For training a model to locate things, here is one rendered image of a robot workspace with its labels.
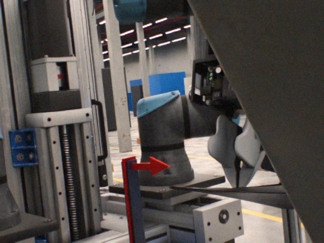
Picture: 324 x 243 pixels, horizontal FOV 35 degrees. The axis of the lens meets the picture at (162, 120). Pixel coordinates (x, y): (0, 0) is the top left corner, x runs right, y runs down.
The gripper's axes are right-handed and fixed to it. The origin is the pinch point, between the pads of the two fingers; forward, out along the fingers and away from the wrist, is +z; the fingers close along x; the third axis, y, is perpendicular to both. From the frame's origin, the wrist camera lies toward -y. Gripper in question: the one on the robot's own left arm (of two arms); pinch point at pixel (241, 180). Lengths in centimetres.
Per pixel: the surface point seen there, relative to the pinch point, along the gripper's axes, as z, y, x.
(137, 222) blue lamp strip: 6.0, 4.3, -12.4
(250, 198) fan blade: 1.9, -3.3, -0.3
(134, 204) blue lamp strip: 3.7, 5.2, -12.4
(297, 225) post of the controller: 4, -51, -13
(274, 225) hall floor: 2, -378, -163
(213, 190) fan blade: 2.1, 10.5, 2.3
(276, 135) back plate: 2.9, 42.5, 23.2
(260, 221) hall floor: -1, -385, -180
